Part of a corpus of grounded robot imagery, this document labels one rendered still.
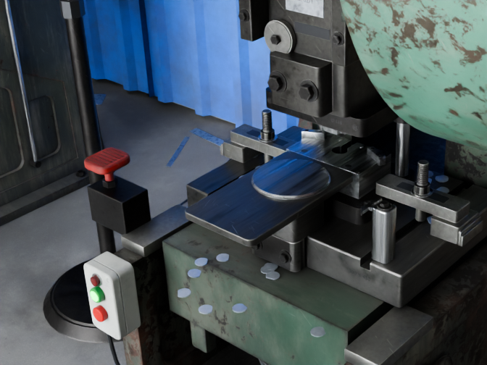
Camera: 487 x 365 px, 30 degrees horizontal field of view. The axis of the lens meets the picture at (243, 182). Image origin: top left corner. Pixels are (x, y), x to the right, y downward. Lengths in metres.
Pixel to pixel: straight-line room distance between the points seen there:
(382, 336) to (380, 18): 0.57
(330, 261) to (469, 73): 0.61
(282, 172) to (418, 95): 0.52
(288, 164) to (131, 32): 2.27
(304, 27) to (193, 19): 1.98
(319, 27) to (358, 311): 0.42
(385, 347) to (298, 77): 0.41
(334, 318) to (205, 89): 2.16
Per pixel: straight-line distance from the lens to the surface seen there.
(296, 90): 1.37
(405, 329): 1.35
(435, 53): 0.88
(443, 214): 1.42
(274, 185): 1.41
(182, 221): 1.61
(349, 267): 1.40
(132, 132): 3.45
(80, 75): 2.21
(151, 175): 3.13
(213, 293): 1.51
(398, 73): 0.94
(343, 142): 1.54
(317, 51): 1.36
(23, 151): 3.01
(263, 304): 1.43
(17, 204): 3.01
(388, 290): 1.37
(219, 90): 3.39
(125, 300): 1.55
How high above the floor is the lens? 1.47
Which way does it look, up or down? 29 degrees down
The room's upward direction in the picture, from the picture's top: 3 degrees counter-clockwise
